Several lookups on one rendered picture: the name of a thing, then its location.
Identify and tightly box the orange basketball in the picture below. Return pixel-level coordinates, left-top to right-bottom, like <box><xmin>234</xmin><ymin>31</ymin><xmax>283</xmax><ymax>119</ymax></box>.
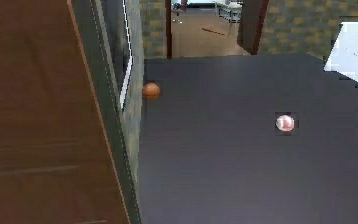
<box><xmin>142</xmin><ymin>82</ymin><xmax>162</xmax><ymax>100</ymax></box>

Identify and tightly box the white baseball with red seams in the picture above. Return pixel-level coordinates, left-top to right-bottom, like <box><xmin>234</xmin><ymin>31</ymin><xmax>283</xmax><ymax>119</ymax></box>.
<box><xmin>275</xmin><ymin>114</ymin><xmax>296</xmax><ymax>133</ymax></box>

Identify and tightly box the white cabinet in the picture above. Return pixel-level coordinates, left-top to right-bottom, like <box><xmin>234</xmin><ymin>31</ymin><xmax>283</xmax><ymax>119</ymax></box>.
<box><xmin>214</xmin><ymin>0</ymin><xmax>243</xmax><ymax>24</ymax></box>

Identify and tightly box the dark red room door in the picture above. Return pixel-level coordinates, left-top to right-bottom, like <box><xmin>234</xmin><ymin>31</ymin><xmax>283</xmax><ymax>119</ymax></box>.
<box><xmin>236</xmin><ymin>0</ymin><xmax>270</xmax><ymax>56</ymax></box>

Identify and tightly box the brown wooden cupboard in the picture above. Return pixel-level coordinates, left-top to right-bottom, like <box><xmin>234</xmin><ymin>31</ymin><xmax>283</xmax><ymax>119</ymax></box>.
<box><xmin>0</xmin><ymin>0</ymin><xmax>143</xmax><ymax>224</ymax></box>

